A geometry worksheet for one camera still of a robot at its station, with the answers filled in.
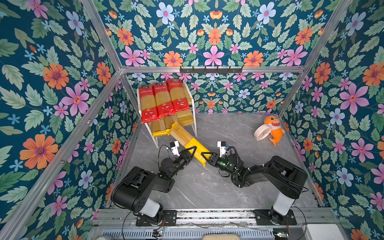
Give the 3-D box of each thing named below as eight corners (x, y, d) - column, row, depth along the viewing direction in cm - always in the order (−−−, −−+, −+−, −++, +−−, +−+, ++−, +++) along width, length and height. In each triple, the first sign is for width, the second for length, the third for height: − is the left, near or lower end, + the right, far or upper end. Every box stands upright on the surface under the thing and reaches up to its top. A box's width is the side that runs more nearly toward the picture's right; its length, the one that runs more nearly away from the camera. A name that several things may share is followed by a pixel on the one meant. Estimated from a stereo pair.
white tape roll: (255, 142, 104) (260, 133, 96) (250, 136, 108) (254, 127, 99) (269, 137, 107) (274, 127, 99) (264, 131, 111) (269, 121, 102)
